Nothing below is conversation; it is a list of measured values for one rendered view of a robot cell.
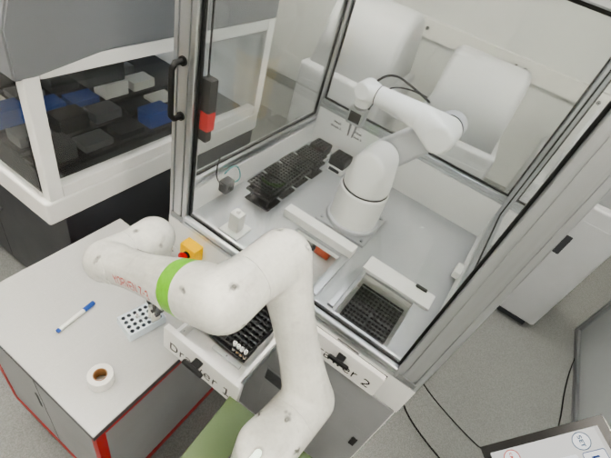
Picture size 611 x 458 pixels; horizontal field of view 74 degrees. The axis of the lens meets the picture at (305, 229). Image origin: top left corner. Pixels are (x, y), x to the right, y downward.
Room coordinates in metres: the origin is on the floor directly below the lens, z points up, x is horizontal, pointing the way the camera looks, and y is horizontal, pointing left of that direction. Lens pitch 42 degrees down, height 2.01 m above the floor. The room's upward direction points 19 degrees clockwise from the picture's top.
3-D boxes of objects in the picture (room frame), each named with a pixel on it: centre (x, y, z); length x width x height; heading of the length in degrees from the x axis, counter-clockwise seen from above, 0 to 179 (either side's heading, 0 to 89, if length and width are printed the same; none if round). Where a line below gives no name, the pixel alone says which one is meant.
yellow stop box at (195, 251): (0.96, 0.37, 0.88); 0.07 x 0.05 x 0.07; 69
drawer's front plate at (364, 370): (0.74, -0.24, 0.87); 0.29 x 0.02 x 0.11; 69
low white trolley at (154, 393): (0.72, 0.54, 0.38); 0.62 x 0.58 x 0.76; 69
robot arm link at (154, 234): (0.70, 0.38, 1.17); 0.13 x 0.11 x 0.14; 154
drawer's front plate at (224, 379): (0.57, 0.16, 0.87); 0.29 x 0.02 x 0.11; 69
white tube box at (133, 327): (0.69, 0.41, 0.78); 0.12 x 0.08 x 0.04; 147
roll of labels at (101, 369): (0.48, 0.42, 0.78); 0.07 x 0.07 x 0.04
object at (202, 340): (0.76, 0.08, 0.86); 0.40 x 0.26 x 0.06; 159
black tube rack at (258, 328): (0.76, 0.09, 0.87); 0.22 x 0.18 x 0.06; 159
